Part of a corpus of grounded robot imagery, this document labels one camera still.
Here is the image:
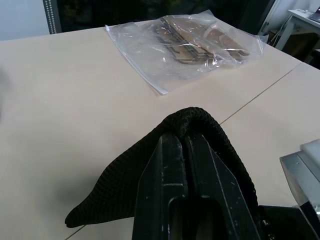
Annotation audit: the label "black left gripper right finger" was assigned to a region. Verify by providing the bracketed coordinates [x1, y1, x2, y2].
[184, 134, 262, 240]

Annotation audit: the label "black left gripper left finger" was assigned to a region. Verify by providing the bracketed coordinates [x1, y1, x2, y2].
[131, 134, 189, 240]

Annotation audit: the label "black drawstring pouch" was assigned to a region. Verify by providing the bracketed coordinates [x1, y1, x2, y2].
[64, 106, 260, 229]

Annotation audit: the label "silver robot body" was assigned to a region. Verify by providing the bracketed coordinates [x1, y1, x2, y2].
[279, 138, 320, 223]

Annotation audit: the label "clear zip plastic bag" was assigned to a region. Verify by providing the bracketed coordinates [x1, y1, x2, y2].
[104, 9, 269, 96]

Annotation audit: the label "brown cardboard pieces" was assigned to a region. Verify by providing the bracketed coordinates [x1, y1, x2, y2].
[152, 15, 251, 65]

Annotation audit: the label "white side table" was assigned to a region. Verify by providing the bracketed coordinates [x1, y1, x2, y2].
[274, 8, 320, 52]

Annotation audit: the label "perforated metal rack post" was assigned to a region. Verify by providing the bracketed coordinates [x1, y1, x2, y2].
[42, 0, 62, 35]

